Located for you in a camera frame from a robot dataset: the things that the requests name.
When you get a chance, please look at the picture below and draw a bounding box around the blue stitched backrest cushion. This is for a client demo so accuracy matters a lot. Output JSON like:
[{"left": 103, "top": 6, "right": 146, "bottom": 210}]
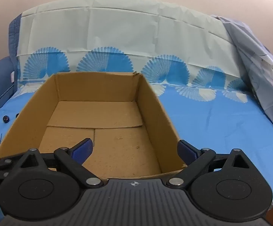
[{"left": 8, "top": 13, "right": 23, "bottom": 85}]

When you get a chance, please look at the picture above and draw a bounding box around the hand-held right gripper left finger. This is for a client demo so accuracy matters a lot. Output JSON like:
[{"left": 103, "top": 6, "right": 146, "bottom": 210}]
[{"left": 21, "top": 138, "right": 104, "bottom": 189}]

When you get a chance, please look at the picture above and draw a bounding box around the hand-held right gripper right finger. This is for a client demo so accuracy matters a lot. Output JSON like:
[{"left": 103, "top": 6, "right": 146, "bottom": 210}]
[{"left": 167, "top": 140, "right": 253, "bottom": 189}]

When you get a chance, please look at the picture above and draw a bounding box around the blue fan-print sheet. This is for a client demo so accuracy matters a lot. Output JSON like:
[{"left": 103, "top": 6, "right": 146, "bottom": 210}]
[{"left": 0, "top": 0, "right": 273, "bottom": 208}]

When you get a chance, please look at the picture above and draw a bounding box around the pale blue printed blanket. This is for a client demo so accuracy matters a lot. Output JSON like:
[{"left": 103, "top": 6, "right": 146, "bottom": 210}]
[{"left": 210, "top": 14, "right": 273, "bottom": 150}]

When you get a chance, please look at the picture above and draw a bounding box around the cardboard box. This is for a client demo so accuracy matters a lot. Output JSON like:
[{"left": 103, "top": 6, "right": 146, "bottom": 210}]
[{"left": 0, "top": 72, "right": 189, "bottom": 179}]

